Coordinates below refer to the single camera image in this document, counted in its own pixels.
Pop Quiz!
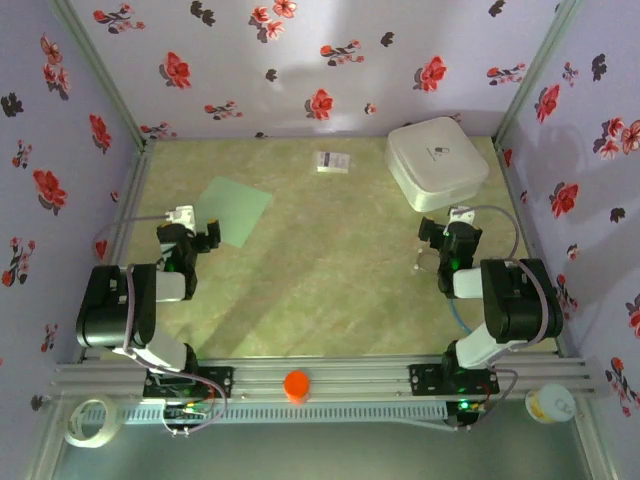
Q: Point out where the aluminium frame post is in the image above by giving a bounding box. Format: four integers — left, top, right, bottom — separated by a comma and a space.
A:
23, 398, 70, 480
493, 0, 587, 146
573, 398, 620, 480
48, 0, 152, 147

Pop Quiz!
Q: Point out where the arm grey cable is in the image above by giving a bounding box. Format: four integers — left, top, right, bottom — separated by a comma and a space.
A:
449, 204, 551, 432
93, 213, 227, 437

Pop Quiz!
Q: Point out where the aluminium frame rail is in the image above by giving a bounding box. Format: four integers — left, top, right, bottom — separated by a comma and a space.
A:
79, 138, 158, 362
492, 137, 571, 357

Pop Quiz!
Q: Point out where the metal clip with white tips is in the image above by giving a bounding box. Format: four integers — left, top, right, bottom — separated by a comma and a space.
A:
413, 247, 442, 275

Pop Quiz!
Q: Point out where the blue cable loop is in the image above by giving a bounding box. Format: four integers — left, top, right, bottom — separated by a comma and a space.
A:
446, 296, 472, 334

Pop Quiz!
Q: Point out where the white yellow paper cup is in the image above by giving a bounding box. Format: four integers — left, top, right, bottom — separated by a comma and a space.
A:
524, 383, 577, 426

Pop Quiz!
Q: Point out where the wide aluminium base rail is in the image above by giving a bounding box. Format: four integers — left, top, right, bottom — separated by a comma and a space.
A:
49, 354, 597, 400

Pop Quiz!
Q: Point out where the orange round cap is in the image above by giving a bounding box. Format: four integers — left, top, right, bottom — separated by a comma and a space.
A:
282, 369, 313, 406

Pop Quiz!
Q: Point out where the clear adhesive tape roll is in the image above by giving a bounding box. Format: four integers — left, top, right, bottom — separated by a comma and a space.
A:
63, 396, 122, 450

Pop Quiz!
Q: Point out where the grey slotted cable duct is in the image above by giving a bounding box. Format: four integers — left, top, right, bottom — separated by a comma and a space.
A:
119, 401, 449, 427

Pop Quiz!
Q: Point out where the light green paper sheet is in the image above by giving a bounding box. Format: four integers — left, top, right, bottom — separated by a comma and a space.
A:
196, 175, 274, 249

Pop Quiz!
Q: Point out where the small controller circuit board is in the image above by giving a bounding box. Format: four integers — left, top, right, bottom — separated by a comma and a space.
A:
446, 398, 489, 417
161, 402, 212, 422

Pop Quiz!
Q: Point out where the white plastic lidded box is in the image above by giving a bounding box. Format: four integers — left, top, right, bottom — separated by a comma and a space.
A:
384, 116, 491, 213

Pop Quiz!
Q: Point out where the left arm grey cable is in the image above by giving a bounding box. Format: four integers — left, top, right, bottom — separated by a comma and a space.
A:
93, 213, 227, 437

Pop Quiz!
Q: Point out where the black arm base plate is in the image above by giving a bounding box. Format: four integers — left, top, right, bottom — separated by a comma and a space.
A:
408, 363, 501, 397
143, 365, 236, 400

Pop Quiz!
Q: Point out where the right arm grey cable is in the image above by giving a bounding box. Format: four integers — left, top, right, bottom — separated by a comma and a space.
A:
449, 204, 551, 432

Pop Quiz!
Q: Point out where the small white printed packet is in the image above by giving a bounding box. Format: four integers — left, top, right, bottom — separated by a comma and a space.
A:
314, 150, 352, 176

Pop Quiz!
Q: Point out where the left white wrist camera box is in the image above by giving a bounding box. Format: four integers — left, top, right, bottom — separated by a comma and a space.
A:
166, 203, 199, 234

